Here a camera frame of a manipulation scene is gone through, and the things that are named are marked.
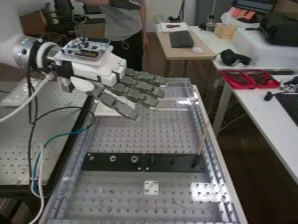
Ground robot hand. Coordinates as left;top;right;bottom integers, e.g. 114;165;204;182
54;36;171;122

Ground person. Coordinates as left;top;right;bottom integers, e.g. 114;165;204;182
80;0;151;73

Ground wooden desk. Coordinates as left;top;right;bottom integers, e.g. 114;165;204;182
153;22;220;88

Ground black headphones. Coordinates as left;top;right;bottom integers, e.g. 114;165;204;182
220;48;253;67

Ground small cardboard box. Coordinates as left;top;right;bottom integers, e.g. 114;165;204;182
213;22;237;40

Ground red tray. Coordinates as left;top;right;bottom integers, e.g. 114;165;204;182
245;68;283;90
220;69;259;91

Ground thin stick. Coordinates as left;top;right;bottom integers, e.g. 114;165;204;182
193;122;211;168

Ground small white square plate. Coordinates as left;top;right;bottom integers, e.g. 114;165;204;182
143;180;160;195

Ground white desk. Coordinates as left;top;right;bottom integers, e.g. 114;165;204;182
189;24;298;183

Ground clear box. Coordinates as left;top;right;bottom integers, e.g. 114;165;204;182
39;77;251;224

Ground black case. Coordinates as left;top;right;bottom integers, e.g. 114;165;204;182
259;12;298;47

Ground black keyboard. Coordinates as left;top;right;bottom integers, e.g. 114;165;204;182
273;92;298;127

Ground white cable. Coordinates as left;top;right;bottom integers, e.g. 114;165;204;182
28;143;47;224
0;73;58;123

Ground blue cable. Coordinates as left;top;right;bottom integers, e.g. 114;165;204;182
31;129;87;195

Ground black cable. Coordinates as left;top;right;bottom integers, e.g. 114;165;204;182
26;44;98;188

